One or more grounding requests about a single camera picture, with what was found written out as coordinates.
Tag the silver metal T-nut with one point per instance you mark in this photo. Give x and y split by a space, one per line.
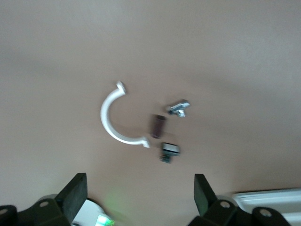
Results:
178 107

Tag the white plastic tray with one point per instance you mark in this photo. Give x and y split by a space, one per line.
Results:
270 202

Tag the brown cylindrical block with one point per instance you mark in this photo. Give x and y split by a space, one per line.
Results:
156 127

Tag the black switch with white cap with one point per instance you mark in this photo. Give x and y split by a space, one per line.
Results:
170 148

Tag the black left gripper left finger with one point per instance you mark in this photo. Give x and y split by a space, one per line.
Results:
75 195

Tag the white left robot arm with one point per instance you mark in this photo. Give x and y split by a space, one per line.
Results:
89 212

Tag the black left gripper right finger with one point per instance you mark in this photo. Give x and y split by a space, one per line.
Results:
202 195

